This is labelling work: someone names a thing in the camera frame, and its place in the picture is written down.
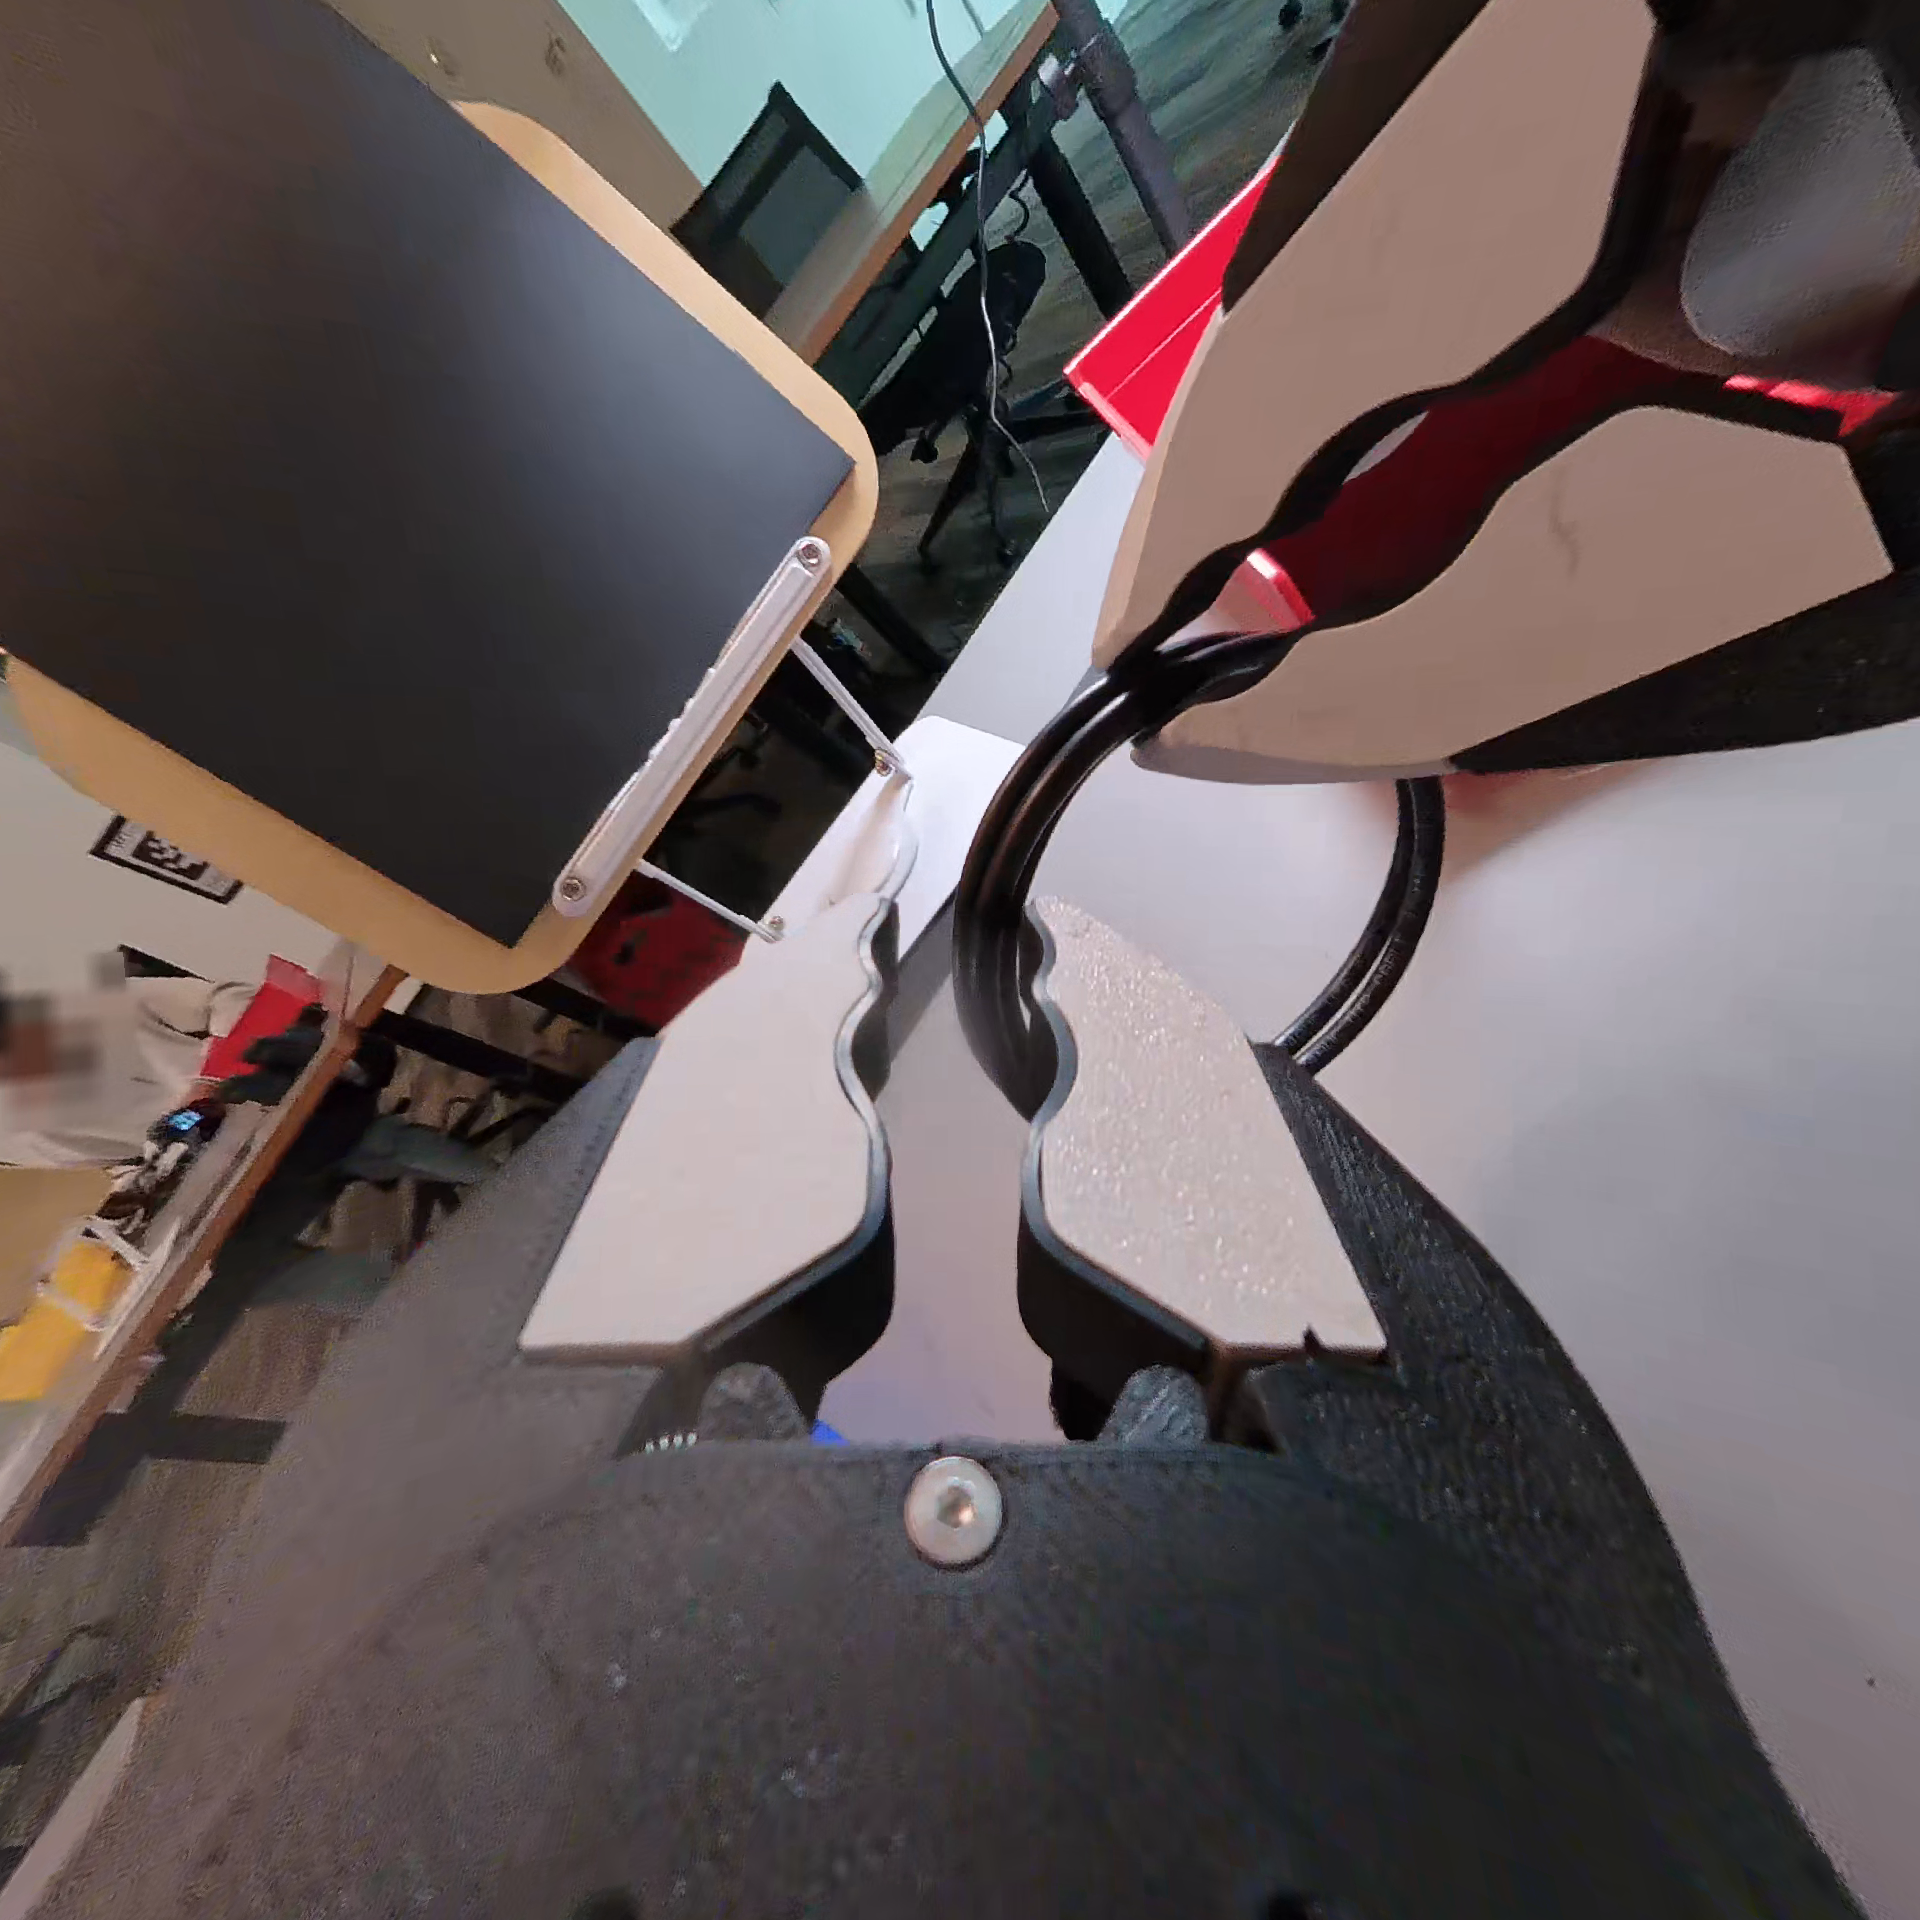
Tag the black light stand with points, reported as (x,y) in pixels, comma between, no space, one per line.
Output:
(1120,121)

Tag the red storage bin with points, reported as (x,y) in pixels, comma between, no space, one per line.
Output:
(1149,376)

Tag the black screen wooden frame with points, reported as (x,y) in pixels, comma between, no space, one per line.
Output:
(374,452)

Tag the small black white marker poster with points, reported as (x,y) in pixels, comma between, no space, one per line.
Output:
(166,862)

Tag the red tote bag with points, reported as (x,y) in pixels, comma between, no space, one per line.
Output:
(660,960)

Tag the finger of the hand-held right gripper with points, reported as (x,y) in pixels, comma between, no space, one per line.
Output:
(1576,599)
(1352,269)

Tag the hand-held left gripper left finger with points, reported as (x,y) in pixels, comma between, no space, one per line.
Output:
(706,1201)

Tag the small yellow bin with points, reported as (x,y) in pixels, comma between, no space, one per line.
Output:
(58,1320)

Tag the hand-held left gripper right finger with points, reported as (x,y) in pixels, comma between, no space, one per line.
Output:
(1200,1201)

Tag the wooden edged table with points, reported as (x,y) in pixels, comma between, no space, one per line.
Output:
(227,1276)

